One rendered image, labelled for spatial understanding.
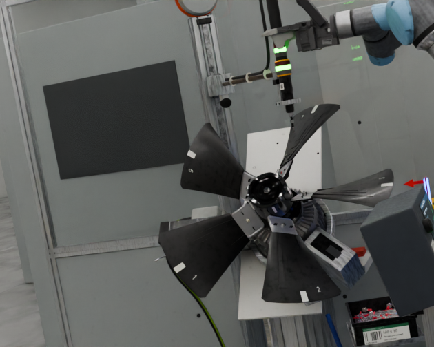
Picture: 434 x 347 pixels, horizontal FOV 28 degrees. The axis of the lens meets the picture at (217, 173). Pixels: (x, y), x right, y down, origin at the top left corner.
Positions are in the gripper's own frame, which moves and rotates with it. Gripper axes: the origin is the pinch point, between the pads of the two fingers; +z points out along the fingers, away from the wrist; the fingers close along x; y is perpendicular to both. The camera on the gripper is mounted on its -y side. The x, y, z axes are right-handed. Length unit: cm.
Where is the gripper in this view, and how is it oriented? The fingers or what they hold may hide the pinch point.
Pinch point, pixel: (266, 32)
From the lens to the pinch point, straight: 251.5
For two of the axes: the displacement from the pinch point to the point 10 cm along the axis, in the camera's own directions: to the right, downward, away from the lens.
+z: -9.4, 1.4, 3.2
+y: 1.8, 9.8, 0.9
